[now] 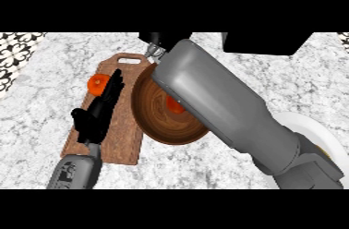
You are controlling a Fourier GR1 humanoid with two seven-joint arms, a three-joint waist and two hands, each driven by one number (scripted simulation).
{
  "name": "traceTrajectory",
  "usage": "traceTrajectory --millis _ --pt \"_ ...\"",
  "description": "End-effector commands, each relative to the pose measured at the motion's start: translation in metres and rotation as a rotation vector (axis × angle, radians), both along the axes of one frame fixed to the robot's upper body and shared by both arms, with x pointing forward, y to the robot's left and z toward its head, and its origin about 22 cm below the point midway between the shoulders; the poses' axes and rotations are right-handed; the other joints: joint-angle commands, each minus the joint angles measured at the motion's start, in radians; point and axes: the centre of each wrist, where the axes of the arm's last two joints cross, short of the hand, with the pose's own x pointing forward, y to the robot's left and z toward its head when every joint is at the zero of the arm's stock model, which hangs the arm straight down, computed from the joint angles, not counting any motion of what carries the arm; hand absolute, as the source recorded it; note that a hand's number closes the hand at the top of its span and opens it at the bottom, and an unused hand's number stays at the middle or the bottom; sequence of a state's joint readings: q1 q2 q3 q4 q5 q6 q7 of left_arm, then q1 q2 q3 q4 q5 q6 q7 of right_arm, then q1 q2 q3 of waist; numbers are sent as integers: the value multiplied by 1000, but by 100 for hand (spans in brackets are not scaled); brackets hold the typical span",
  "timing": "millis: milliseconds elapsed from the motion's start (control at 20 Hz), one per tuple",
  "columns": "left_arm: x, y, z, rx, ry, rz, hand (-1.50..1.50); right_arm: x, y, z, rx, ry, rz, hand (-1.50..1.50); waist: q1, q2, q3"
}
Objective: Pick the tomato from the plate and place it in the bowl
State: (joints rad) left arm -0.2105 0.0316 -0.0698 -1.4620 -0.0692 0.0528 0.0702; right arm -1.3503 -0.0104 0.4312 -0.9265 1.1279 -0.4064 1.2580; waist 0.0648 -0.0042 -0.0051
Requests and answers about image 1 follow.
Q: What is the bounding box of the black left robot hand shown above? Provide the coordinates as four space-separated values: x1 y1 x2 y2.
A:
70 68 127 145

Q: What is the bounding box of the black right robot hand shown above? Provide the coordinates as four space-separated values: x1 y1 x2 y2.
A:
138 31 195 51

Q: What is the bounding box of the brown wooden bowl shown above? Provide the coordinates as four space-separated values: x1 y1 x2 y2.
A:
130 62 212 146

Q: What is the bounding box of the white plate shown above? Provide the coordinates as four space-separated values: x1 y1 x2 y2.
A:
265 112 349 190

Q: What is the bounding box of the brown wooden cutting board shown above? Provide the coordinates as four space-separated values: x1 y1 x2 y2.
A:
61 52 154 166

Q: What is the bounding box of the black appliance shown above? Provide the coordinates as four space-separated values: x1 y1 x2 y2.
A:
221 31 315 57

